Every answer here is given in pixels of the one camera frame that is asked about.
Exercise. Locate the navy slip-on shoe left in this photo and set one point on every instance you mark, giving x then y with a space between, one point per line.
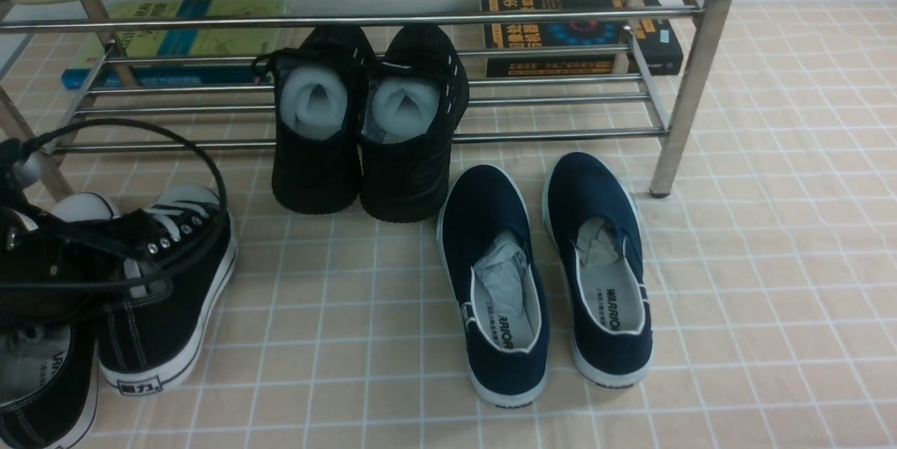
483 233

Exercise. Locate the navy slip-on shoe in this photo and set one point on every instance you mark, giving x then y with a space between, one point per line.
592 222
483 233

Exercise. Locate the green blue book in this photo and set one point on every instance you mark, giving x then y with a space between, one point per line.
185 42

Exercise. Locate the black knit shoe left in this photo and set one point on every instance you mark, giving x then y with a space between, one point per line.
321 91

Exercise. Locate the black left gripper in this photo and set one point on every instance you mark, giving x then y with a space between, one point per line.
64 264

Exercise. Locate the black knit shoe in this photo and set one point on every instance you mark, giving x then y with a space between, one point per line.
418 94
321 91

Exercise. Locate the navy slip-on shoe right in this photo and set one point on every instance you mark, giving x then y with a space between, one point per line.
592 222

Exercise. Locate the black knit shoe right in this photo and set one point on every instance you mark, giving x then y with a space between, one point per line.
418 94

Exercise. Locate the black orange book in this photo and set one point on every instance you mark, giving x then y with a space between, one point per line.
659 44

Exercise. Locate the silver metal shoe rack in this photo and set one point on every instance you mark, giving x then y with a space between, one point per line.
88 130

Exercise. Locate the black canvas sneaker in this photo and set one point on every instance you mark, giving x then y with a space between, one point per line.
50 385
151 340

